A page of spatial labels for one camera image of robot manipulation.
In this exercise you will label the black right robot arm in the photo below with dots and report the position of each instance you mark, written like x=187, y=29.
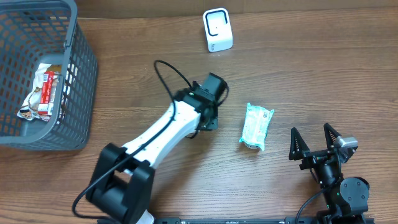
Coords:
x=346, y=198

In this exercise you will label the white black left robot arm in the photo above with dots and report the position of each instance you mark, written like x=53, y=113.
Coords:
x=121, y=185

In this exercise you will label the grey plastic basket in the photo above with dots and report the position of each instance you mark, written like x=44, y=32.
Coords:
x=36, y=32

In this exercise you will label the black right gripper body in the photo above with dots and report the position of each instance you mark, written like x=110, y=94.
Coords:
x=315, y=157

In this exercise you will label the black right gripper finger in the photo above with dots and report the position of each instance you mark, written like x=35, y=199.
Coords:
x=298, y=147
x=330, y=135

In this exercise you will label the red snack bar box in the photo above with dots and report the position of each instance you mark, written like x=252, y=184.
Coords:
x=45, y=106

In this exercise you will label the white barcode scanner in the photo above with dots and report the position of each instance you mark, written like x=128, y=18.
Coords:
x=218, y=29

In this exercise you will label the white crumpled snack wrapper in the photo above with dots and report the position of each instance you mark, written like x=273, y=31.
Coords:
x=28, y=110

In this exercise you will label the teal white tissue pack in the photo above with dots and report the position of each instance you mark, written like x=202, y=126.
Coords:
x=255, y=128

